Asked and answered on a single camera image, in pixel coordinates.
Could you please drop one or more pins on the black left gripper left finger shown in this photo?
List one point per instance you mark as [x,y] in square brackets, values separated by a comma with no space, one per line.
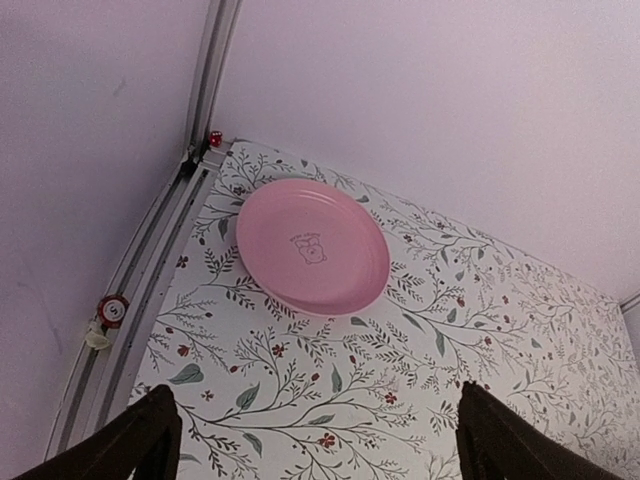
[143,442]

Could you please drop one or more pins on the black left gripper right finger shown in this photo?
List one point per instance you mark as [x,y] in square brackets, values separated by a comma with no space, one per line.
[493,442]

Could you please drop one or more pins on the red white poker chip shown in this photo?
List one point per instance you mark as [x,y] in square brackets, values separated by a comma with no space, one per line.
[111,310]

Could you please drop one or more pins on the floral patterned table mat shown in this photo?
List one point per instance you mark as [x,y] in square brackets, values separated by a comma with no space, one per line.
[267,392]

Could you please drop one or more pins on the pink plastic plate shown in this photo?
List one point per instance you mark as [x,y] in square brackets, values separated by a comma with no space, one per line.
[312,247]

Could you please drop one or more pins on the red dice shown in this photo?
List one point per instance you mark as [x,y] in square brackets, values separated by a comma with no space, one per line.
[215,139]

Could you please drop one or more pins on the left side aluminium rail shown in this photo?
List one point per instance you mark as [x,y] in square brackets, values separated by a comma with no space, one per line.
[101,381]

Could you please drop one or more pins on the right aluminium frame post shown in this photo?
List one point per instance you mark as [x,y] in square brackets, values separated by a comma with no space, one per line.
[630,302]

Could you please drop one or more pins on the aluminium frame post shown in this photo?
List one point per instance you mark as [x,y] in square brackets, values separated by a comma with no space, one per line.
[220,21]
[630,302]

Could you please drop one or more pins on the left aluminium frame post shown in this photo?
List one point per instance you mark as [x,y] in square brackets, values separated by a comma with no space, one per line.
[220,21]

